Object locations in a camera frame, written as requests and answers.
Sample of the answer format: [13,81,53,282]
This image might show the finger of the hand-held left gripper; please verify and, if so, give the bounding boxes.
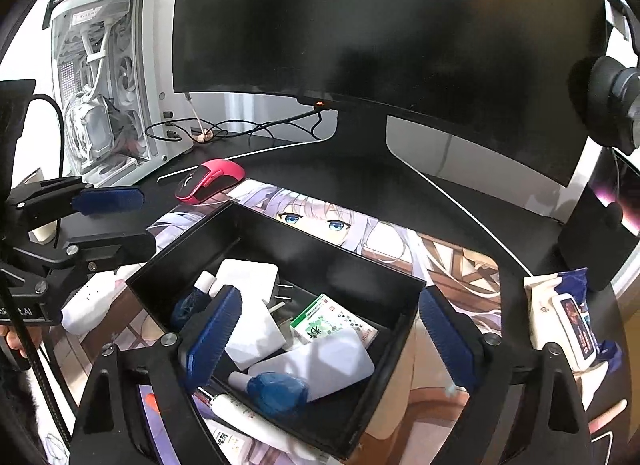
[10,177,146,230]
[52,230,158,271]

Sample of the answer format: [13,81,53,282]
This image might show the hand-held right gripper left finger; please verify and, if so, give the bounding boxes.
[67,285,244,465]

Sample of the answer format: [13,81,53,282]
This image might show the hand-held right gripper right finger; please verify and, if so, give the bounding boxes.
[419,289,591,465]

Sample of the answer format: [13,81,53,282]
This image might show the white power adapter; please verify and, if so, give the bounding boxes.
[225,297,287,371]

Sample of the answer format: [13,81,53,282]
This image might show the white and green medicine box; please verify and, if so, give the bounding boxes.
[290,293,377,346]

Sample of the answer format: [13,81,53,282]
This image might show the white remote with coloured buttons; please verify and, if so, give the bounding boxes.
[248,332,376,402]

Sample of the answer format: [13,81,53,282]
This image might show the black cardboard box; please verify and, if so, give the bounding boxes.
[125,201,427,462]

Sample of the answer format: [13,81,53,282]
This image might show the person's left hand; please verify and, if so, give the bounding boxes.
[0,325,31,360]

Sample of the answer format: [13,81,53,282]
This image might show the beige cup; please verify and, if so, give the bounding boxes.
[22,169,58,244]

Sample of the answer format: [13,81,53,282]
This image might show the printed desk mat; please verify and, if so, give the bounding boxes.
[40,180,631,465]

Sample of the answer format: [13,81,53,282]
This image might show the white tube with silver cap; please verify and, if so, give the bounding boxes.
[192,389,326,458]

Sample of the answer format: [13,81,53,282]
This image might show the beige wet wipes packet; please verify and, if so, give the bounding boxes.
[524,267,626,376]

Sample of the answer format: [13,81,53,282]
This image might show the white computer case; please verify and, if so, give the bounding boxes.
[42,0,196,188]

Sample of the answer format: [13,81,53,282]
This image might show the red computer mouse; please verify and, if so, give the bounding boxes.
[175,158,246,204]

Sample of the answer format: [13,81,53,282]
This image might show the black rectangular device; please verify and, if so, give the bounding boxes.
[557,150,640,292]

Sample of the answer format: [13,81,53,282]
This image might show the black headphones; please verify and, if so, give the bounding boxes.
[567,0,640,156]

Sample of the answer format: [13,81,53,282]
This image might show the black curved monitor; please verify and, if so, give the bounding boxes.
[157,0,608,271]

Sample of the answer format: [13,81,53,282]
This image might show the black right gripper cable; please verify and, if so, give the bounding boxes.
[0,225,71,465]

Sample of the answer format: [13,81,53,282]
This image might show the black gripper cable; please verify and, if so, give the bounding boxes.
[30,94,68,180]
[0,225,71,465]

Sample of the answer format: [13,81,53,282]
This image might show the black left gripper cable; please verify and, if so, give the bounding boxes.
[30,94,68,180]

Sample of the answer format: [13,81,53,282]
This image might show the black usb cable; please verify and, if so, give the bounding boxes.
[145,120,201,143]

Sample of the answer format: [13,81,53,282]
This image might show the beige cable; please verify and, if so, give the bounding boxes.
[184,92,217,143]

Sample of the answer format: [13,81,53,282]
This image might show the black desk cable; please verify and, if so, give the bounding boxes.
[210,109,341,143]

